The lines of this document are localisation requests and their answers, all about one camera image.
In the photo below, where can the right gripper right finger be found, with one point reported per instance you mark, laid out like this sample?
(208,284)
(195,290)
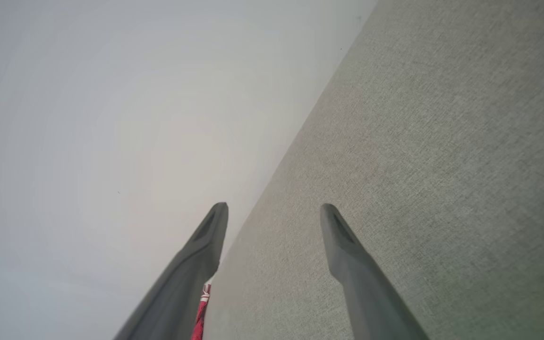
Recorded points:
(366,293)

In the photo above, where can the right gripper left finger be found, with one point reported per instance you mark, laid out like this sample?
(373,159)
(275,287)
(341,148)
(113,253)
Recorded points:
(187,283)

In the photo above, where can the red white shirt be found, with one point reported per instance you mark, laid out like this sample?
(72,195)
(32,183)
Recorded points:
(200,316)

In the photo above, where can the grey fabric sofa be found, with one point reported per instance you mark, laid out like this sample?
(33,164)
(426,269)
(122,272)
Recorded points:
(442,165)

